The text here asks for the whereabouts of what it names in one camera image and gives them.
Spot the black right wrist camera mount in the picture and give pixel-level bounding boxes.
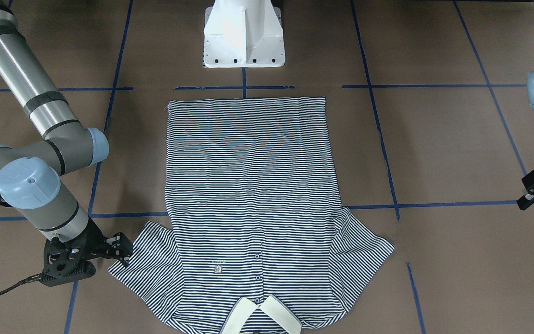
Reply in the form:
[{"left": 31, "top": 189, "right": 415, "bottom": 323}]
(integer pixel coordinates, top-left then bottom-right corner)
[{"left": 39, "top": 237, "right": 97, "bottom": 287}]

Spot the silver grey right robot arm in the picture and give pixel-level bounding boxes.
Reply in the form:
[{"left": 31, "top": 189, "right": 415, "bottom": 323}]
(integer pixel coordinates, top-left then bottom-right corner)
[{"left": 0, "top": 0, "right": 129, "bottom": 269}]

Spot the navy white striped polo shirt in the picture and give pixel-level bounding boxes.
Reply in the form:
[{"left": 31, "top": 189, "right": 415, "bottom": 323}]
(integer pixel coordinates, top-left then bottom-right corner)
[{"left": 108, "top": 97, "right": 394, "bottom": 334}]

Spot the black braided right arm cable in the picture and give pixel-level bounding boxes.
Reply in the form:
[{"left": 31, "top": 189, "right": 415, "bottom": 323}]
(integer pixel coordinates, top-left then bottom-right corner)
[{"left": 0, "top": 199, "right": 45, "bottom": 303}]

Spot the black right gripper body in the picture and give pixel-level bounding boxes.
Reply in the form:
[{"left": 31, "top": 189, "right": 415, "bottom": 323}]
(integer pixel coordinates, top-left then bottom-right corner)
[{"left": 76, "top": 218, "right": 121, "bottom": 264}]

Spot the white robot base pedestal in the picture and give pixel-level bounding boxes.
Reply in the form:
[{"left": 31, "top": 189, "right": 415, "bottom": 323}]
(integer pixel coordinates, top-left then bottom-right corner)
[{"left": 202, "top": 0, "right": 286, "bottom": 68}]

